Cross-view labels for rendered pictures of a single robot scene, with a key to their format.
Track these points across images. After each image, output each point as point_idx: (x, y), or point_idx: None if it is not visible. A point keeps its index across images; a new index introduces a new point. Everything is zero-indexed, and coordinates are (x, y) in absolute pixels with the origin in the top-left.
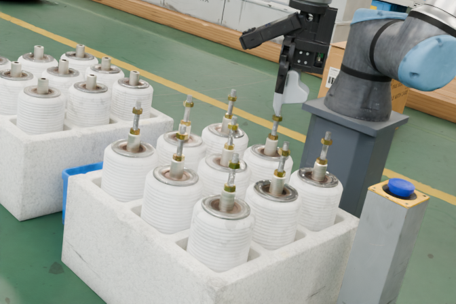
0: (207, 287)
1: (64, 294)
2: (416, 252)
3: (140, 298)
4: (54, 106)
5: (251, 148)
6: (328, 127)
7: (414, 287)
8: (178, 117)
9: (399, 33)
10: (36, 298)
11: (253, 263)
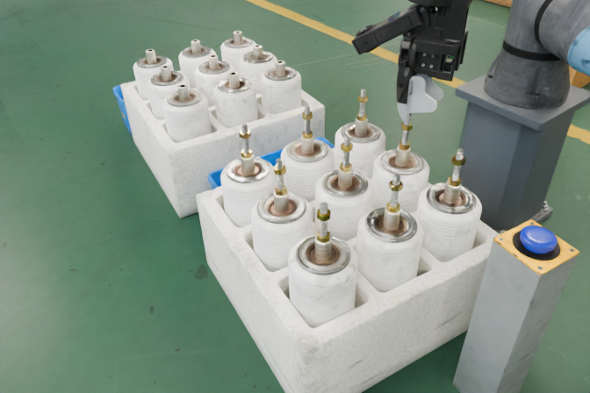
0: (297, 346)
1: (202, 303)
2: None
3: (256, 325)
4: (194, 113)
5: (381, 157)
6: (485, 116)
7: (586, 296)
8: (355, 81)
9: (572, 4)
10: (176, 308)
11: (356, 313)
